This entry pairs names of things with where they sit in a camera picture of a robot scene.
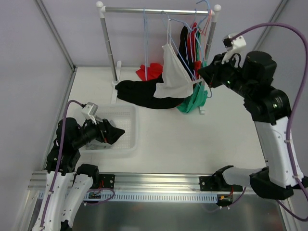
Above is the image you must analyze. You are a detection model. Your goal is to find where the pink wire hanger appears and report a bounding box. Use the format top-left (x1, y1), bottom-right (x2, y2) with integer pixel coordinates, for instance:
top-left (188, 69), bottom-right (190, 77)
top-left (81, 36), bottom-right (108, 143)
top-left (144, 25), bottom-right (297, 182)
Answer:
top-left (198, 9), bottom-right (215, 56)

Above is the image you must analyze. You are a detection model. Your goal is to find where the white slotted cable duct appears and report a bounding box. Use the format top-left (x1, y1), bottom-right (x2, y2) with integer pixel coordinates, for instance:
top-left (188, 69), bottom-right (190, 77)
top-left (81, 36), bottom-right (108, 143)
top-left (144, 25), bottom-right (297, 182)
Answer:
top-left (83, 191), bottom-right (218, 204)

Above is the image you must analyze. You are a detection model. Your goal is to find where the white plastic perforated basket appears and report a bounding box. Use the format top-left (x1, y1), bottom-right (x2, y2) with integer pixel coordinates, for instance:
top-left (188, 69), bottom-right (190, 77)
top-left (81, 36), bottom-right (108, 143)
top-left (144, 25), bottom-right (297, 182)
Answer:
top-left (80, 104), bottom-right (139, 156)

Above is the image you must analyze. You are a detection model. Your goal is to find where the white tank top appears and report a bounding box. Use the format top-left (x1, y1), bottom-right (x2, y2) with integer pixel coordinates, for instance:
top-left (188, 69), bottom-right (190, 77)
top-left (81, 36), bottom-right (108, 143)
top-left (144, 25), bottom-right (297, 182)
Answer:
top-left (154, 43), bottom-right (193, 99)

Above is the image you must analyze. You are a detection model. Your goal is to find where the red tank top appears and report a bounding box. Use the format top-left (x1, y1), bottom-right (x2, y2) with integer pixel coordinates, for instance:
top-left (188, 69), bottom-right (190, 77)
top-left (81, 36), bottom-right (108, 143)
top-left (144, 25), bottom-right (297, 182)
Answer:
top-left (186, 22), bottom-right (201, 80)

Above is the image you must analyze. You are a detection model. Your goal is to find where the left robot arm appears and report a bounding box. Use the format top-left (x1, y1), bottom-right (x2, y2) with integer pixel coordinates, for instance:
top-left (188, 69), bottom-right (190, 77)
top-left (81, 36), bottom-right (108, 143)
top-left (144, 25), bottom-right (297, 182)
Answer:
top-left (32, 117), bottom-right (125, 231)

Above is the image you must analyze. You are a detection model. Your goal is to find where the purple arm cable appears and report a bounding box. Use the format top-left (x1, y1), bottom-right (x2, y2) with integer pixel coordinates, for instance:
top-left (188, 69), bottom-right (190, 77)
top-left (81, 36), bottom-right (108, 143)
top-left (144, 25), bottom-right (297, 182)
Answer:
top-left (38, 100), bottom-right (116, 229)
top-left (204, 23), bottom-right (308, 222)

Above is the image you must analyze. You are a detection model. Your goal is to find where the black tank top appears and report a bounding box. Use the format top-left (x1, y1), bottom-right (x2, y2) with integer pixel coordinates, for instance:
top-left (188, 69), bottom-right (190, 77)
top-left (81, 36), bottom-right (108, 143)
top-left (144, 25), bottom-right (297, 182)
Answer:
top-left (172, 26), bottom-right (192, 113)

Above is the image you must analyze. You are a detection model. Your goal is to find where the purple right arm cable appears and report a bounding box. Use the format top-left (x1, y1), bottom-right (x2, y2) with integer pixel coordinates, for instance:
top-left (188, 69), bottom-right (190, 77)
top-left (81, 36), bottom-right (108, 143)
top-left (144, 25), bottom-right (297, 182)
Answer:
top-left (204, 23), bottom-right (308, 222)

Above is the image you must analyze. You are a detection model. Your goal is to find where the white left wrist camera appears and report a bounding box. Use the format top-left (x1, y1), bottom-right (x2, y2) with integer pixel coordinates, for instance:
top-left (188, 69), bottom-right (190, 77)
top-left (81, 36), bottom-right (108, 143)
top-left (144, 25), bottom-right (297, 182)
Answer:
top-left (81, 102), bottom-right (98, 125)

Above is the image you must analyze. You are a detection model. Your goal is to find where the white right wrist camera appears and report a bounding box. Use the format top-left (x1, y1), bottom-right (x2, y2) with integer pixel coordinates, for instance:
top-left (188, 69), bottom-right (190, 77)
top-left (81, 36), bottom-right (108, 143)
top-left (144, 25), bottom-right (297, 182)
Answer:
top-left (221, 33), bottom-right (246, 64)

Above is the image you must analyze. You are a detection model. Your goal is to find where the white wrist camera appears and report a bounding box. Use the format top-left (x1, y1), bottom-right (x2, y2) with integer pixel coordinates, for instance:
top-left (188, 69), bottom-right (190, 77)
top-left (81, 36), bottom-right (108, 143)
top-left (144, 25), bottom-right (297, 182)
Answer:
top-left (81, 102), bottom-right (98, 125)
top-left (221, 33), bottom-right (246, 64)

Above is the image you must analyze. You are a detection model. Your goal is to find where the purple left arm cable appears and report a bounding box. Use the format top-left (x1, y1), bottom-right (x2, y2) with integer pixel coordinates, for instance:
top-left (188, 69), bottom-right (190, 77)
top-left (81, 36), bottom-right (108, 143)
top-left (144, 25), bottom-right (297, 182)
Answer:
top-left (38, 100), bottom-right (116, 229)

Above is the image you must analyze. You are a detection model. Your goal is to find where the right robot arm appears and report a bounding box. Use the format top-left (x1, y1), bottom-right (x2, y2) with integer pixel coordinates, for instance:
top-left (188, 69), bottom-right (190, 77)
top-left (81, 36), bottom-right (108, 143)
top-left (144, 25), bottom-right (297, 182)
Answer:
top-left (198, 51), bottom-right (308, 200)

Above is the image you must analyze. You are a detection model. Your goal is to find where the blue hanger under black top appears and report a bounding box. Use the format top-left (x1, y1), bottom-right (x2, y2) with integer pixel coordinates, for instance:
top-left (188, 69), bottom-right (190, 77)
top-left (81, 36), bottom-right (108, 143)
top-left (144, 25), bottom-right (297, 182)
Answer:
top-left (179, 24), bottom-right (197, 80)

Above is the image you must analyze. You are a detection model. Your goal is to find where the blue hanger under red top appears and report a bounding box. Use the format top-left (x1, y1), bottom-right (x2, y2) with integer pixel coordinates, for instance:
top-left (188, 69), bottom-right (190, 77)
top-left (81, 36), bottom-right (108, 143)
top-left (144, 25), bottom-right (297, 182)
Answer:
top-left (187, 12), bottom-right (198, 62)

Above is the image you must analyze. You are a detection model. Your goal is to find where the white clothes rack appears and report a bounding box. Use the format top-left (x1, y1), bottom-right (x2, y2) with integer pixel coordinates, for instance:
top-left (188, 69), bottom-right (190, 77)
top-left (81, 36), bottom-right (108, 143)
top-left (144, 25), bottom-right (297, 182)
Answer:
top-left (95, 0), bottom-right (222, 115)

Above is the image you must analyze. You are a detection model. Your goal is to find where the green tank top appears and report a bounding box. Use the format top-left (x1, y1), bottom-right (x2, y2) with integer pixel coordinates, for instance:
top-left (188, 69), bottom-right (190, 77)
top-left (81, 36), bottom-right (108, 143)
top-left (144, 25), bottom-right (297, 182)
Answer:
top-left (186, 28), bottom-right (208, 112)

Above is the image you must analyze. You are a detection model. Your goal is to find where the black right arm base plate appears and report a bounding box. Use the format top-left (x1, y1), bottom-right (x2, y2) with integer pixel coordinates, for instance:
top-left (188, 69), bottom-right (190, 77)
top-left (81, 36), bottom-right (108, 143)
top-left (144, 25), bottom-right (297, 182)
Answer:
top-left (199, 176), bottom-right (243, 192)

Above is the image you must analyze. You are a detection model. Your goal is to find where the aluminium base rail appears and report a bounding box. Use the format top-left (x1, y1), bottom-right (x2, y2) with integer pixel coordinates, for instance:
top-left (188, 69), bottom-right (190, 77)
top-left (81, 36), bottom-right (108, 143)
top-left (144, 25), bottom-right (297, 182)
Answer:
top-left (27, 171), bottom-right (288, 194)

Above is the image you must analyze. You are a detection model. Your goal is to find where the light blue wire hanger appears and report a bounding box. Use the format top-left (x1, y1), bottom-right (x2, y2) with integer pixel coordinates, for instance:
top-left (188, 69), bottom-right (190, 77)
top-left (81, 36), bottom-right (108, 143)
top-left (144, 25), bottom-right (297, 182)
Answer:
top-left (143, 9), bottom-right (149, 81)

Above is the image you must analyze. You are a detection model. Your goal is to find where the black garment on table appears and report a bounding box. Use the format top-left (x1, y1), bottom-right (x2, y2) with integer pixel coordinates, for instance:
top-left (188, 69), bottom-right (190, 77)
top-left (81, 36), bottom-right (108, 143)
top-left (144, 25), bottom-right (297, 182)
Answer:
top-left (115, 75), bottom-right (184, 109)

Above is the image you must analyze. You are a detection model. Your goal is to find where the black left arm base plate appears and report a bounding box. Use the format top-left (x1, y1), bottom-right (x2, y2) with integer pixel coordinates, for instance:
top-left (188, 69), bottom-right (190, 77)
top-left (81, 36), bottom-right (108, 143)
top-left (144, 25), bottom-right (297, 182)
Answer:
top-left (99, 174), bottom-right (116, 189)

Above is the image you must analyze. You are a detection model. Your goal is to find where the red garment on table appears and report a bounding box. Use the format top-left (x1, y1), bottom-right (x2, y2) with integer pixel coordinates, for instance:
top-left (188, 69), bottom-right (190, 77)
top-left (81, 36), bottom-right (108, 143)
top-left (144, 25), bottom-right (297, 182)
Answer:
top-left (135, 63), bottom-right (163, 81)

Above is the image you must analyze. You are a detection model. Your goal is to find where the grey tank top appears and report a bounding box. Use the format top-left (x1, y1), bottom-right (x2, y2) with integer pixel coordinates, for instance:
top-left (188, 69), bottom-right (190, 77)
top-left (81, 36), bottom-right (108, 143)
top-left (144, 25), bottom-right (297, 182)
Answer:
top-left (86, 116), bottom-right (112, 150)

